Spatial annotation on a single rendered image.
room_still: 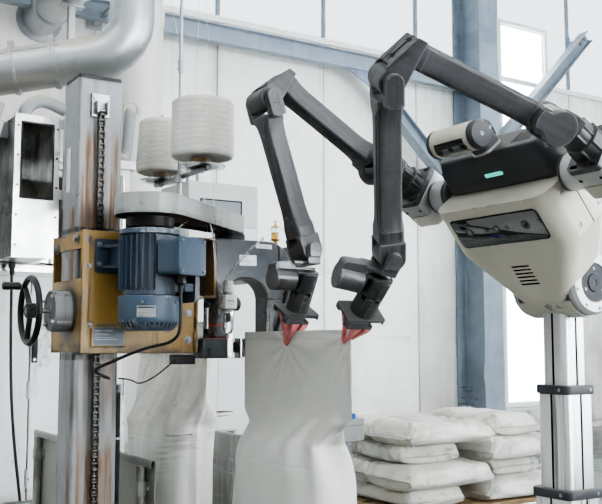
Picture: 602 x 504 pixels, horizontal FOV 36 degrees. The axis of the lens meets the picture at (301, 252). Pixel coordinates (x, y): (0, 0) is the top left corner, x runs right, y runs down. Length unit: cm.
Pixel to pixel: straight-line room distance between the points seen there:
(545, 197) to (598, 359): 771
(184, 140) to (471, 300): 629
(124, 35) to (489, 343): 451
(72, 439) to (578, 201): 137
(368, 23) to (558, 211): 627
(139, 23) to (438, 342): 440
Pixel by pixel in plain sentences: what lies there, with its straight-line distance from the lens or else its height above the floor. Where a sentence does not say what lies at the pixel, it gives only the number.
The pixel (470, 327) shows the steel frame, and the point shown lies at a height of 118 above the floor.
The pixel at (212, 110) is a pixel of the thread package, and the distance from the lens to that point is 238.
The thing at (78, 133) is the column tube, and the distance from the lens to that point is 251.
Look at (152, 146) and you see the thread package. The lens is 261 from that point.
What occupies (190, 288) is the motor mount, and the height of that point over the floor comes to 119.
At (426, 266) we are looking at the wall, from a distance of 827.
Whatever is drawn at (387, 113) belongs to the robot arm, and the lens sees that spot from 187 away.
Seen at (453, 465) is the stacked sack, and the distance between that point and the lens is 532.
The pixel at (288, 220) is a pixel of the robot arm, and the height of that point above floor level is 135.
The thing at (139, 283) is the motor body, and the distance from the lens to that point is 226.
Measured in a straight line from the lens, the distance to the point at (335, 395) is 216.
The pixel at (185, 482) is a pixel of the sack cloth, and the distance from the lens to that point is 282.
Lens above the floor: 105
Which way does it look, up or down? 6 degrees up
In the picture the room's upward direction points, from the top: straight up
